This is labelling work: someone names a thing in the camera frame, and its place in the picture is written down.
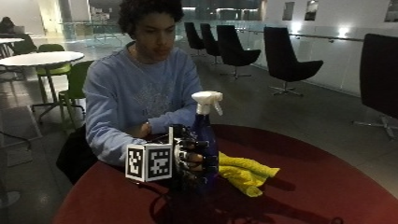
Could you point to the yellow cloth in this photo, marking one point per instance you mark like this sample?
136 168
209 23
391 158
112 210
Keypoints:
242 172

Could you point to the framed wall picture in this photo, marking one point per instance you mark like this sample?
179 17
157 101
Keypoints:
311 11
287 11
391 11

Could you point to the white marker cube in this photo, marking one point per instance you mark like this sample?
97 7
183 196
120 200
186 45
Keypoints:
149 161

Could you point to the black swivel chair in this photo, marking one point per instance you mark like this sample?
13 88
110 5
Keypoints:
283 56
209 39
231 46
379 74
193 35

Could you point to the metal handrail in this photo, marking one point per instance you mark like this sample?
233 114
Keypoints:
314 36

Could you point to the the person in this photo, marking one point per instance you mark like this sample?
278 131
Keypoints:
132 90

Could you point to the blue spray bottle white trigger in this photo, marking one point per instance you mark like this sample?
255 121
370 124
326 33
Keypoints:
205 130

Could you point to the white round table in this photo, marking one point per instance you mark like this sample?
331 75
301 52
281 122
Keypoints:
8 40
38 58

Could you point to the green chair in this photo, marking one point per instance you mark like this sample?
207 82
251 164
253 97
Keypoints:
52 70
76 84

